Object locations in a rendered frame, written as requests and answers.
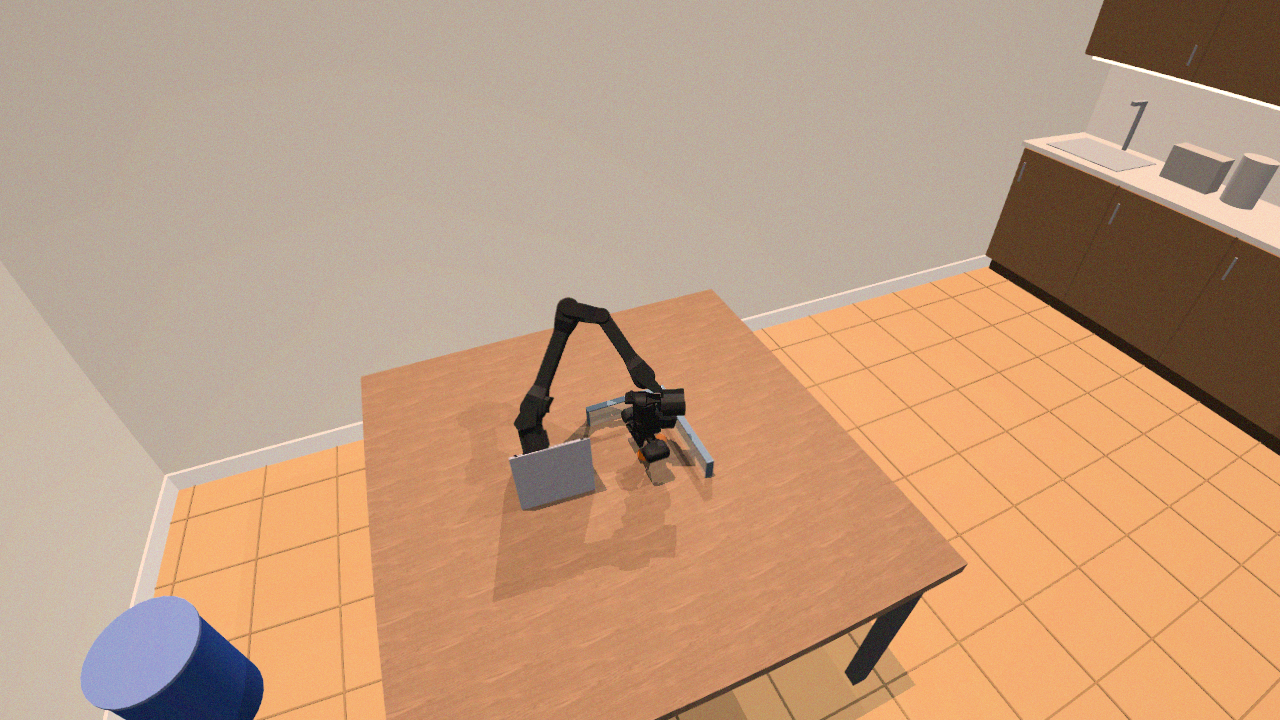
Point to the clear glass corner walls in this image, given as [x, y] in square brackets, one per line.
[614, 412]

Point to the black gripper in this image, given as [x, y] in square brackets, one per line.
[656, 449]

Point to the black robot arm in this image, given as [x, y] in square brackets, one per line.
[667, 405]

